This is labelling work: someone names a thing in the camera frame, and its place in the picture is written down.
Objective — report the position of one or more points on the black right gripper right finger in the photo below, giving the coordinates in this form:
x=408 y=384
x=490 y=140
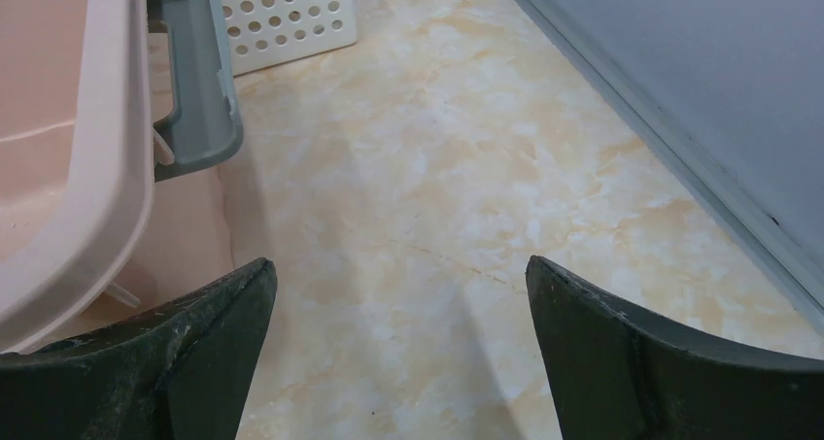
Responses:
x=617 y=370

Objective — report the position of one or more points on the pink plastic tub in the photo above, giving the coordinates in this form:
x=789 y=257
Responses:
x=115 y=116

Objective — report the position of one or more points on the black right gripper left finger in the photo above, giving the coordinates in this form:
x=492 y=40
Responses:
x=181 y=370

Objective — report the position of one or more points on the white perforated basket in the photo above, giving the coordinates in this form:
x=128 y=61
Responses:
x=264 y=33

